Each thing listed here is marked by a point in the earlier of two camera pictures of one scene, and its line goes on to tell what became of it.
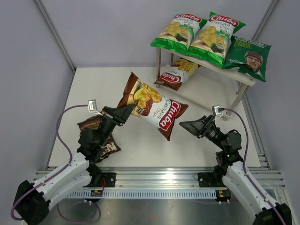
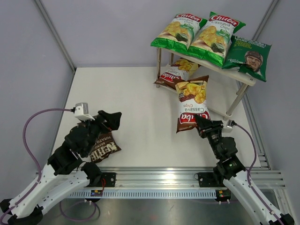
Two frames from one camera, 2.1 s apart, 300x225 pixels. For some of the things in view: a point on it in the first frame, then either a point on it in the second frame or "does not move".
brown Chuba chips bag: x=157 y=110 → x=192 y=98
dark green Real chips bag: x=249 y=57 does not move
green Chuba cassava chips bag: x=179 y=33 does not move
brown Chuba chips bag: x=173 y=76 does not move
